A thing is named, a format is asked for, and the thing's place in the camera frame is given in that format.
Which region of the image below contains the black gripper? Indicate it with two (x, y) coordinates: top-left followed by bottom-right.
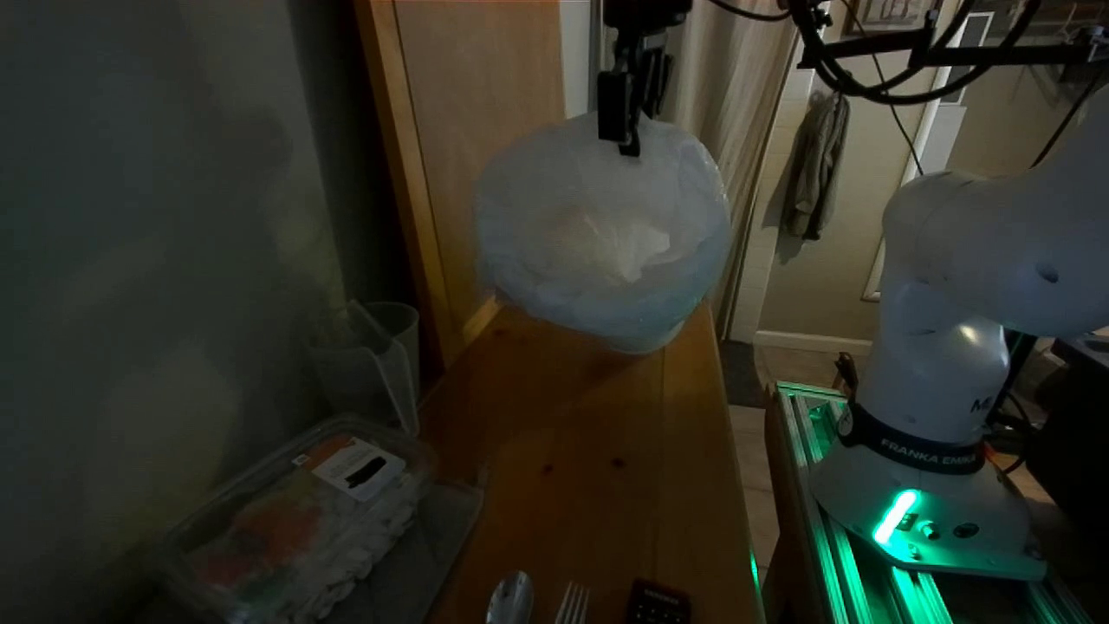
(596, 0), (695, 159)

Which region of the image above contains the wooden board panel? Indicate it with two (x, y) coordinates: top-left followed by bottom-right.
(350, 0), (569, 374)

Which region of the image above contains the hanging grey jacket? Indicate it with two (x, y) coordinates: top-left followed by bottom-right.
(773, 88), (852, 266)

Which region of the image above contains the clear plastic pitcher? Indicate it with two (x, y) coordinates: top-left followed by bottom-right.
(302, 297), (425, 440)

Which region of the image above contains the grey flat tray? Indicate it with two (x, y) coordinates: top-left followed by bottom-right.
(343, 481), (484, 624)

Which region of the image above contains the black remote control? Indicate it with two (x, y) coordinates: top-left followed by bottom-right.
(622, 577), (693, 624)

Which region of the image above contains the metal fork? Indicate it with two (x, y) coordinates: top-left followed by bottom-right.
(550, 578), (596, 624)

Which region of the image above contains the metal spoon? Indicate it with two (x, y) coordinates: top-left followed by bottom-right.
(480, 564), (537, 624)

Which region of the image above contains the clear plastic food container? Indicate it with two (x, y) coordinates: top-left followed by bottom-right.
(151, 412), (440, 624)

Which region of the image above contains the black cable bundle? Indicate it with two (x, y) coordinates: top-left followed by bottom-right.
(708, 0), (1109, 107)

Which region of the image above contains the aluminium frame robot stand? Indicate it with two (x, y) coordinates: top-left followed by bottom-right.
(759, 377), (1109, 624)

